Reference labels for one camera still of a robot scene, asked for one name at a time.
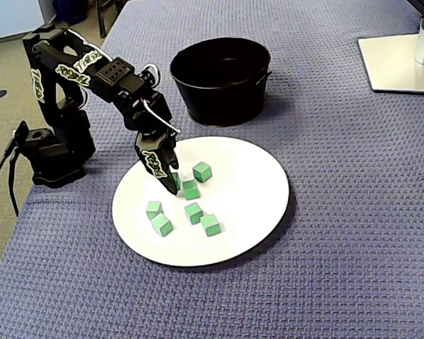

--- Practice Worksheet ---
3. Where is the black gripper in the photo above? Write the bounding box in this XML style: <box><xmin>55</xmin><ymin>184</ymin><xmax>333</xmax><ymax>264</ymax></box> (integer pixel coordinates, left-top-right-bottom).
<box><xmin>118</xmin><ymin>90</ymin><xmax>180</xmax><ymax>196</ymax></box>

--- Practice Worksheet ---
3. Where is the white round plate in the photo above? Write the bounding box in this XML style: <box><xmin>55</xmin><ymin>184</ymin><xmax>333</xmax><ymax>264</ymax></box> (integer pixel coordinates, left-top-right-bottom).
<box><xmin>111</xmin><ymin>135</ymin><xmax>291</xmax><ymax>268</ymax></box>

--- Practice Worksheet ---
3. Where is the black round bucket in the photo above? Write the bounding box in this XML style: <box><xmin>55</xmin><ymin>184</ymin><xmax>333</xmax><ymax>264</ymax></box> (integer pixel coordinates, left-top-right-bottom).
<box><xmin>169</xmin><ymin>36</ymin><xmax>273</xmax><ymax>128</ymax></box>

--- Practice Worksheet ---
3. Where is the blue bin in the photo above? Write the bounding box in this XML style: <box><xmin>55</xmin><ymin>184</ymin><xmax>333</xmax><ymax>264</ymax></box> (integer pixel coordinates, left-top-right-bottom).
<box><xmin>52</xmin><ymin>0</ymin><xmax>93</xmax><ymax>26</ymax></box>

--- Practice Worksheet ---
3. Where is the blue woven table cloth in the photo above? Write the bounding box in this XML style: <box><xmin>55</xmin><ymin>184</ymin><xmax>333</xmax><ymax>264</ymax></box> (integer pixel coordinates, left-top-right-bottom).
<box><xmin>0</xmin><ymin>0</ymin><xmax>424</xmax><ymax>339</ymax></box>

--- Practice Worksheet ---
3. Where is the silver monitor stand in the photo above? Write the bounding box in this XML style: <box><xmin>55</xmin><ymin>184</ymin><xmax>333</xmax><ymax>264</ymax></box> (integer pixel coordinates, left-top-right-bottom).
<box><xmin>357</xmin><ymin>17</ymin><xmax>424</xmax><ymax>95</ymax></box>

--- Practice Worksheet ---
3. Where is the servo wire bundle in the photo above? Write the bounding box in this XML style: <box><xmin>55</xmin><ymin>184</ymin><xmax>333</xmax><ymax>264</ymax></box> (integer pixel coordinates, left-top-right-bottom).
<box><xmin>65</xmin><ymin>30</ymin><xmax>105</xmax><ymax>57</ymax></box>
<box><xmin>143</xmin><ymin>63</ymin><xmax>162</xmax><ymax>88</ymax></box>
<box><xmin>141</xmin><ymin>100</ymin><xmax>182</xmax><ymax>135</ymax></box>

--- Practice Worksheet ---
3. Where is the dark chair frame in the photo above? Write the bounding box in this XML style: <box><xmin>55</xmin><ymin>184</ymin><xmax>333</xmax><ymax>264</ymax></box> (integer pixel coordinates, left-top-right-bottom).
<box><xmin>95</xmin><ymin>0</ymin><xmax>130</xmax><ymax>39</ymax></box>

